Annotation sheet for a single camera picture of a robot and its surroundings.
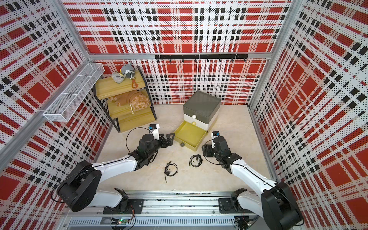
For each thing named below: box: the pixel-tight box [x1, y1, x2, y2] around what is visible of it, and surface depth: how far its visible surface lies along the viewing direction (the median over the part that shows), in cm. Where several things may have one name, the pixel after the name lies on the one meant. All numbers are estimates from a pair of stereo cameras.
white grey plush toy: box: [111, 72, 126, 84], surface depth 86 cm
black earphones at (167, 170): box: [164, 161, 178, 183], surface depth 88 cm
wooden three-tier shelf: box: [93, 65, 158, 133], surface depth 92 cm
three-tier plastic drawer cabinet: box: [173, 90, 221, 152], surface depth 97 cm
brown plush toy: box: [108, 90, 151, 111], surface depth 92 cm
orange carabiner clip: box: [131, 76, 139, 89], surface depth 88 cm
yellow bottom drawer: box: [173, 120, 209, 152], surface depth 100 cm
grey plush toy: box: [121, 61, 136, 81], surface depth 88 cm
